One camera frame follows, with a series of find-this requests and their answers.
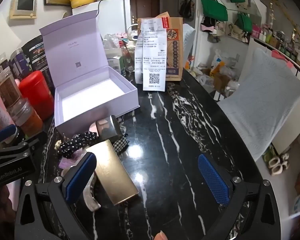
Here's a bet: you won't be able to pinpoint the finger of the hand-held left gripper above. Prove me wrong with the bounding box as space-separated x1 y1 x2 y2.
5 131 48 155
0 124 22 147

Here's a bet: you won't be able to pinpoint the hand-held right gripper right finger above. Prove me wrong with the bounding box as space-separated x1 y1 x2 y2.
197 154 288 240

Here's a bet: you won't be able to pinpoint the green and white carton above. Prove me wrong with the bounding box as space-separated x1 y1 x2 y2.
107 56 123 74

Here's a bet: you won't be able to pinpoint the dark hanging bags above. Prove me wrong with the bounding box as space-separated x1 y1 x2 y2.
178 0 195 20

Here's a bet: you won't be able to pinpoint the beige slippers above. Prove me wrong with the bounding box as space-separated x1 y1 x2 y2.
267 154 290 175

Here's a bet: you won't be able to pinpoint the lavender gift box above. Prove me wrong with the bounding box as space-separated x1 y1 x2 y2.
39 10 140 133

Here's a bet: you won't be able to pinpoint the black food pouch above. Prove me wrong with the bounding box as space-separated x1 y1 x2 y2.
22 35 55 90

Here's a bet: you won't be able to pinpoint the row of shelf bottles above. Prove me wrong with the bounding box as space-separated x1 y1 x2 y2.
251 24 300 68

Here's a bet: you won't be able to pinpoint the white fridge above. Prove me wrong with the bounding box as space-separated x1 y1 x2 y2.
72 0 131 48

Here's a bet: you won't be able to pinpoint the clear jar orange contents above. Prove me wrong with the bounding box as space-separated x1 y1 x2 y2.
9 97 43 137

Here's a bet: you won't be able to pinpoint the dark label jar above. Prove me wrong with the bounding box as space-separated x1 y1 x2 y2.
0 53 10 73

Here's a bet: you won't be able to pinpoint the glass cup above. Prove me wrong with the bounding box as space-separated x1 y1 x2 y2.
121 47 138 74

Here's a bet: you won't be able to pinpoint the pearly hair claw clip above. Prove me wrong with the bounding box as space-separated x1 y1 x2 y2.
61 165 102 212

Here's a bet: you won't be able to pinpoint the white water bottle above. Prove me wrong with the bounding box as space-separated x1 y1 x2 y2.
127 25 140 42

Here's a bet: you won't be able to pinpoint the pink cloth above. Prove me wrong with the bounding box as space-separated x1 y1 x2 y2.
272 50 294 68

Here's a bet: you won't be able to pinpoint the cream wall control panel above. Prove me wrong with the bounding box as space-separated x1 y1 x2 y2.
10 0 38 20

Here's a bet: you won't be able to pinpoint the pile of plastic bags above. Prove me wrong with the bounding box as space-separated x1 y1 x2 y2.
185 50 240 95

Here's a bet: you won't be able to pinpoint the black cable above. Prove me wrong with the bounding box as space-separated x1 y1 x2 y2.
94 0 103 18

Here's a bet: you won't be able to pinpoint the brown door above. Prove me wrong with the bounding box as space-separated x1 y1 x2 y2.
129 0 162 28

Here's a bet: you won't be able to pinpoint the brown paper bag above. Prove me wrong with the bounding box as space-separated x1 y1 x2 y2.
137 12 183 82

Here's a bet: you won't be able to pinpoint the translucent brown case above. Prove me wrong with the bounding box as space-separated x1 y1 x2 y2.
95 115 122 145

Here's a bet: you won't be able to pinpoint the clear plastic bag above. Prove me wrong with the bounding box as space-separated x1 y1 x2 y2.
102 33 120 49

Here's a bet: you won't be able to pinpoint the gingham bow hair clip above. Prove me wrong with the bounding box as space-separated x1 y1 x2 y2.
114 134 130 154

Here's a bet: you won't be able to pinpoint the clear jar brown contents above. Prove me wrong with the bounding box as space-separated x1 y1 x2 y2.
0 67 22 105

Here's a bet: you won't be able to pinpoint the small purple box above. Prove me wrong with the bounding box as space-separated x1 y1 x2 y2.
59 155 77 170

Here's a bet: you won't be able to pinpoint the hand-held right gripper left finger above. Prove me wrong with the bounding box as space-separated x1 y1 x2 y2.
14 152 98 240

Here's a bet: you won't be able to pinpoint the black polka-dot scrunchie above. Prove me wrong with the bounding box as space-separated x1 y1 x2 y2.
55 131 99 159

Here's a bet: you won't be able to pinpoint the red canister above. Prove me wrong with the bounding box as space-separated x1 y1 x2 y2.
18 70 55 120

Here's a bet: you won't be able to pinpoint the purple label jar metal lid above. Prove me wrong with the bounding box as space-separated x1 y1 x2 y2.
9 47 32 79

